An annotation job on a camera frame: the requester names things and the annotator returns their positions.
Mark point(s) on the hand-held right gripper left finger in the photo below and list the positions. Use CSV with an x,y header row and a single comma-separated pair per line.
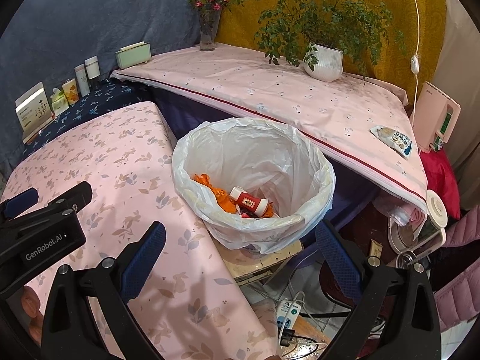
x,y
144,258

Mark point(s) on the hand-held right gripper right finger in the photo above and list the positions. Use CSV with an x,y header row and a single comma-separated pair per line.
x,y
337,258

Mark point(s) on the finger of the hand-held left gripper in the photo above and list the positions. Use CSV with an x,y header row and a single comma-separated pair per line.
x,y
22,199
73,197

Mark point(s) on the orange plastic bag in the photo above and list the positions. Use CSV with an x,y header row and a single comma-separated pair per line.
x,y
221,198

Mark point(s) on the red paper cup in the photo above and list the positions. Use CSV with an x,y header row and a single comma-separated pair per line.
x,y
247,201

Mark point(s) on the white lined trash bin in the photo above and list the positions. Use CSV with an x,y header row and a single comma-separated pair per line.
x,y
243,150

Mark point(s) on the person's left hand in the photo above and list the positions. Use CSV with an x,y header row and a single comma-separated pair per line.
x,y
30,303

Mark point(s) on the gold cosmetic tube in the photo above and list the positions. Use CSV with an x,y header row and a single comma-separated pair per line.
x,y
375,249

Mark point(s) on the pink rabbit print sheet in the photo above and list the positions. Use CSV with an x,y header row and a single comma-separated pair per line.
x,y
112,165

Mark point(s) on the white power strip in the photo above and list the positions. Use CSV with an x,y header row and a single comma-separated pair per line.
x,y
288,311

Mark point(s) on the cream wooden stool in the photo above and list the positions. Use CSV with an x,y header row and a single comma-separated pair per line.
x,y
255,266

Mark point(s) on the white flower print box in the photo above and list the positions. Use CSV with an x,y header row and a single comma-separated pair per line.
x,y
33,108

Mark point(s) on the green tissue pack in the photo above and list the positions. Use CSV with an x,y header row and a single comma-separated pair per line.
x,y
59,103

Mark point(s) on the navy floral cloth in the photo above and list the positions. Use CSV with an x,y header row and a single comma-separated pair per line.
x,y
101,101

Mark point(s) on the white lidded glass jug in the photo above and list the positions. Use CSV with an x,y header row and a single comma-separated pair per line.
x,y
437,208

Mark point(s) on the white tube bottle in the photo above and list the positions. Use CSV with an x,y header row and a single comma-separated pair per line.
x,y
82,80

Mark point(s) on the pink padded jacket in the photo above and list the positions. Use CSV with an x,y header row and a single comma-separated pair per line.
x,y
461,281

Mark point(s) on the red cloth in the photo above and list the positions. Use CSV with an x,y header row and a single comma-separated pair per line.
x,y
440,180

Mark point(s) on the white snack packet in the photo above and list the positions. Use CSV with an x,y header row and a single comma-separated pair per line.
x,y
392,140

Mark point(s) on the white jar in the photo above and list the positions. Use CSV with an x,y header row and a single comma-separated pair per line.
x,y
92,68

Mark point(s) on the green tissue box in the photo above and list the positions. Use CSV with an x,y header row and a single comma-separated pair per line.
x,y
133,56

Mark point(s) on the pink appliance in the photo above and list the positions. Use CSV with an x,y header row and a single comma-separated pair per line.
x,y
431,112

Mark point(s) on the pink dotted tablecloth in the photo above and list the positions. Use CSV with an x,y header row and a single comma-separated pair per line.
x,y
262,90

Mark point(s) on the blue-grey curtain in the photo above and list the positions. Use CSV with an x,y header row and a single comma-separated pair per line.
x,y
93,7

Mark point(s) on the green plant in white pot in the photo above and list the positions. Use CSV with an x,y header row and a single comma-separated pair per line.
x,y
324,62

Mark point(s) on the glass vase with pink flowers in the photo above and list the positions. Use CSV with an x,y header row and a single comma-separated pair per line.
x,y
207,37

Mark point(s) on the yellow curtain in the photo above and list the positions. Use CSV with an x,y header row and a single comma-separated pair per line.
x,y
255,18

